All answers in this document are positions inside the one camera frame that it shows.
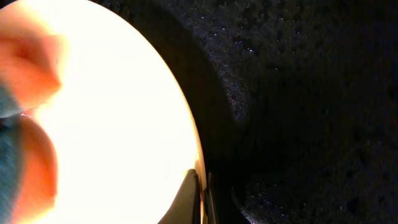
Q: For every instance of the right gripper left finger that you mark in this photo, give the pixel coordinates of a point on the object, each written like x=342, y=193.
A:
x=186, y=206

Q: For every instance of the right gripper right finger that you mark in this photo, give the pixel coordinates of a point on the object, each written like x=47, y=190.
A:
x=210, y=202

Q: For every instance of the yellow plate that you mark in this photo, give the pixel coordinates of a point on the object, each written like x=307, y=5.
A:
x=122, y=132

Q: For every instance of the green yellow sponge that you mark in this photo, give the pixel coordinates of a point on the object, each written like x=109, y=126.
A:
x=29, y=78

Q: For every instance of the round black serving tray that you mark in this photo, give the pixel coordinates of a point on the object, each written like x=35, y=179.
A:
x=295, y=102

